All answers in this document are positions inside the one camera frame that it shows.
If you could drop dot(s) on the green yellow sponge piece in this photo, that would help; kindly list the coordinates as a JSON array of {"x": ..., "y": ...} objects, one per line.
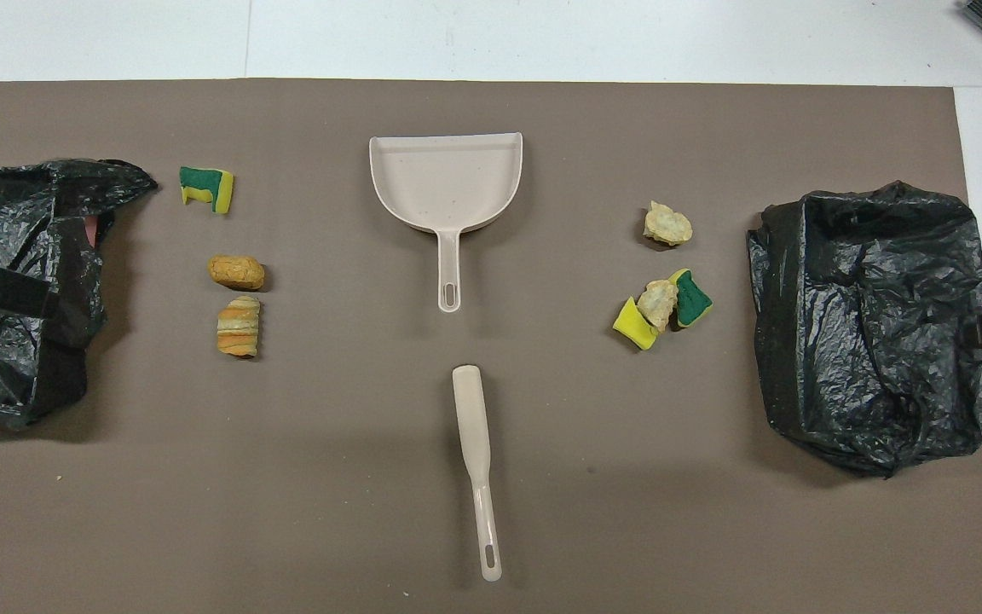
[
  {"x": 696, "y": 303},
  {"x": 214, "y": 192}
]

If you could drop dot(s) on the orange brown foam lump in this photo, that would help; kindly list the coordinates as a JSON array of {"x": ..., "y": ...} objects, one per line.
[{"x": 235, "y": 272}]

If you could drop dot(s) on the orange striped foam piece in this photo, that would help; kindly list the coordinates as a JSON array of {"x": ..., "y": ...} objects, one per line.
[{"x": 239, "y": 328}]

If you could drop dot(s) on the beige foam lump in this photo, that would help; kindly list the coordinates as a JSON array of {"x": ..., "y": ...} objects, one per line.
[
  {"x": 667, "y": 224},
  {"x": 657, "y": 303}
]

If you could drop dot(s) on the beige plastic dustpan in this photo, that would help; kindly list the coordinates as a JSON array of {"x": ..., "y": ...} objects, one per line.
[{"x": 448, "y": 179}]

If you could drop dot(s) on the beige hand brush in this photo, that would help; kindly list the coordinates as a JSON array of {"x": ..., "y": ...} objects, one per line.
[{"x": 470, "y": 409}]

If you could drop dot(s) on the pink plastic bin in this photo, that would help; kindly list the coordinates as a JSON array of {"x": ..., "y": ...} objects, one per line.
[{"x": 90, "y": 230}]

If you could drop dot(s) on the brown table mat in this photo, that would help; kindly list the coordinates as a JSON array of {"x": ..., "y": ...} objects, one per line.
[{"x": 286, "y": 477}]

